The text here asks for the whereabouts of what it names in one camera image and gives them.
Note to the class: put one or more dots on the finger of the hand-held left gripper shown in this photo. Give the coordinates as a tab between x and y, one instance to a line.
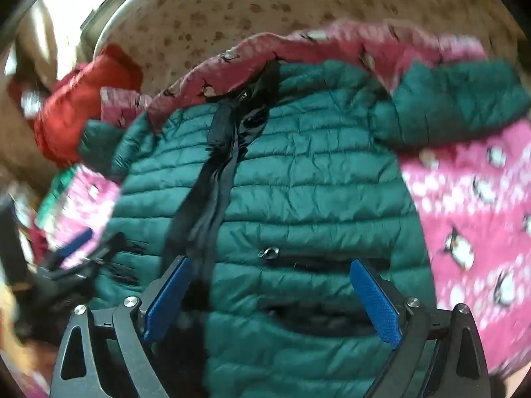
103	248
76	243

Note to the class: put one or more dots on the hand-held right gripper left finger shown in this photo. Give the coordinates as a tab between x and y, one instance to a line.
166	298

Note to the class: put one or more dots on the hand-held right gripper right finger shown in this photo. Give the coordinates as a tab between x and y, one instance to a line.
377	302

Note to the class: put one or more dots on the green puffer jacket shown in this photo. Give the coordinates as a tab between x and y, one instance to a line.
290	174

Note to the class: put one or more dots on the green cloth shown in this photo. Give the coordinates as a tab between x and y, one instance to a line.
56	199

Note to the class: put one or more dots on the pink penguin print blanket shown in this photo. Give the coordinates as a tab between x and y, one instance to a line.
477	215

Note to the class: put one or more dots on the red garment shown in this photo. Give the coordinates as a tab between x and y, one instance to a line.
83	99

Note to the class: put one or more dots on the beige patterned bedsheet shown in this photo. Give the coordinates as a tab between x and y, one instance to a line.
249	8

